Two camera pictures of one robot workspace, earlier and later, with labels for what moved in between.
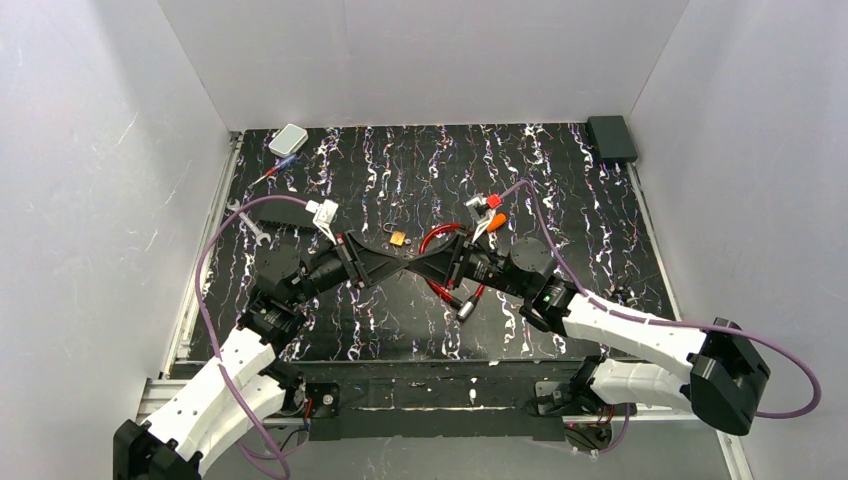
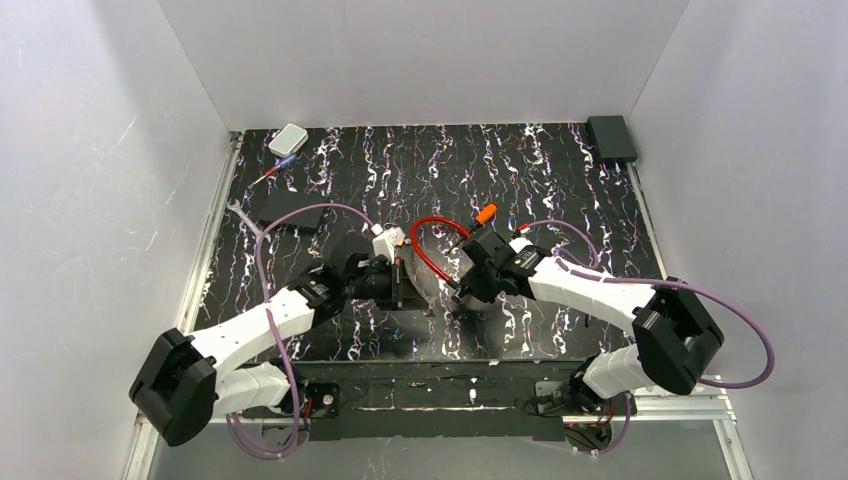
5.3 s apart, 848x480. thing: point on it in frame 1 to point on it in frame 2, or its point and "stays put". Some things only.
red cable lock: x=464 y=309 to x=421 y=256
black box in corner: x=613 y=139 stays put
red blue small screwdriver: x=289 y=160 stays put
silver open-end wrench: x=249 y=223 stays put
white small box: x=289 y=141 stays put
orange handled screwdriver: x=496 y=222 to x=487 y=213
